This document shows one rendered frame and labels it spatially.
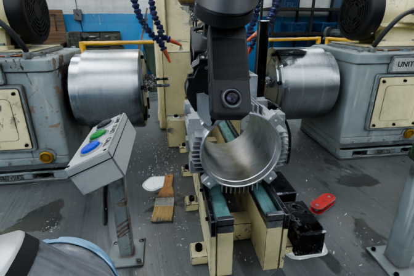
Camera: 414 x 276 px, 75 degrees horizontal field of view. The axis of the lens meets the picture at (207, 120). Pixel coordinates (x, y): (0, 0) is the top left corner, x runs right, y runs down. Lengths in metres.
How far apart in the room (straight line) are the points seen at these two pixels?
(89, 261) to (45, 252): 0.05
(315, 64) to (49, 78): 0.76
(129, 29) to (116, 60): 5.16
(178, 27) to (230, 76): 0.81
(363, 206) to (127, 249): 0.59
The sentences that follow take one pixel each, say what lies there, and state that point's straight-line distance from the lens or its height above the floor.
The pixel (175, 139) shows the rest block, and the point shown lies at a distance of 1.01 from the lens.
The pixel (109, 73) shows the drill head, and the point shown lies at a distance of 0.81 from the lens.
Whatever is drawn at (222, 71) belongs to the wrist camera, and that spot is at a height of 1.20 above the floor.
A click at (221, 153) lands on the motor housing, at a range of 0.67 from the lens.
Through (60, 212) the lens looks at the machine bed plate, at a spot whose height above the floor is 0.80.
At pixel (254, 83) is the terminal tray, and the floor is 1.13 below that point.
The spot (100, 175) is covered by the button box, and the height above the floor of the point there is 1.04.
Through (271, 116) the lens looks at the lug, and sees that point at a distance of 0.51.
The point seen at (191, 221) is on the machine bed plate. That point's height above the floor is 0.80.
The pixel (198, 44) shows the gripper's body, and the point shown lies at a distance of 0.38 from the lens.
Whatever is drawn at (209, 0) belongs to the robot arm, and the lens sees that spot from 0.31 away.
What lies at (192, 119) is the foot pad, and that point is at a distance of 0.51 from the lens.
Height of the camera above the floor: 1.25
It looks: 20 degrees down
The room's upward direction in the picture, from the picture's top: straight up
